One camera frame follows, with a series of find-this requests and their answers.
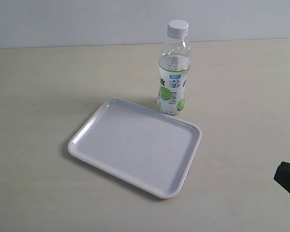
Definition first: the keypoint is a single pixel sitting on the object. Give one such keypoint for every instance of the white bottle cap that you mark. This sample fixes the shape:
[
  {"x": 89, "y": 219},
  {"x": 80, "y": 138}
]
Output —
[{"x": 177, "y": 28}]

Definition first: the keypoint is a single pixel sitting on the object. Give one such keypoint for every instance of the clear plastic lime drink bottle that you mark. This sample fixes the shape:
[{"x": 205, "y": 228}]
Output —
[{"x": 174, "y": 64}]

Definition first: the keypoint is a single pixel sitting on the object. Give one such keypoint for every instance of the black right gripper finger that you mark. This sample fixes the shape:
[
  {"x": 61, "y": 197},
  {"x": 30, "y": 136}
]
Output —
[{"x": 282, "y": 175}]

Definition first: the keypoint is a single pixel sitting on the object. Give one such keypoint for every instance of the white rectangular plastic tray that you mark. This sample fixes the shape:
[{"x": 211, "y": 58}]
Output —
[{"x": 138, "y": 145}]

